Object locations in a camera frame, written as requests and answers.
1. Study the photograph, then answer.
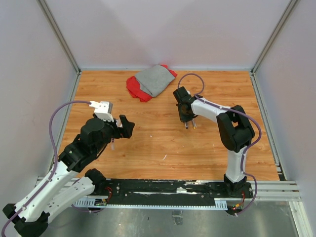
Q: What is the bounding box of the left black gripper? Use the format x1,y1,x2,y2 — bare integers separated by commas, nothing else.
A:
94,112,135,154

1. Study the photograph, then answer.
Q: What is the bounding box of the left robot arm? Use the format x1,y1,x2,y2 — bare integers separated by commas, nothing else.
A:
2,115,135,237

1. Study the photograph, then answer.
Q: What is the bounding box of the grey cable duct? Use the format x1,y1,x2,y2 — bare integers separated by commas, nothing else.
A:
73,196,228,210

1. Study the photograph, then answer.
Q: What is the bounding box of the aluminium frame rail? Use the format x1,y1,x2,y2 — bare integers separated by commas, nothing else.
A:
256,181,302,201

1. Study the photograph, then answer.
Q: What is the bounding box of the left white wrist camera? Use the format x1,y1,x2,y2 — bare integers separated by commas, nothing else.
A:
89,101,114,122

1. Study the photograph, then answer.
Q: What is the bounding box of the grey folded cloth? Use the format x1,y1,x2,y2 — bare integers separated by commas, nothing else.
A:
135,65,176,97

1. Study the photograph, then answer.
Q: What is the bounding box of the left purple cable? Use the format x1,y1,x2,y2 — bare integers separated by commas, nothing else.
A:
3,100,104,233

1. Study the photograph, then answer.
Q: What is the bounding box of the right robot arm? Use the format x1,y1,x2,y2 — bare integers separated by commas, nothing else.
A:
173,86,255,198

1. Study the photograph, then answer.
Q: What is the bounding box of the purple pen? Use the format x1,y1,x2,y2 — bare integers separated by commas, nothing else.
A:
111,138,115,151

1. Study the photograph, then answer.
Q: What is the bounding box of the red cloth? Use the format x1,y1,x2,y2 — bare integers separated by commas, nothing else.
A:
126,65,177,102

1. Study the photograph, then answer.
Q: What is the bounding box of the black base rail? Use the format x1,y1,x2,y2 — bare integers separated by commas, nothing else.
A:
91,179,255,203

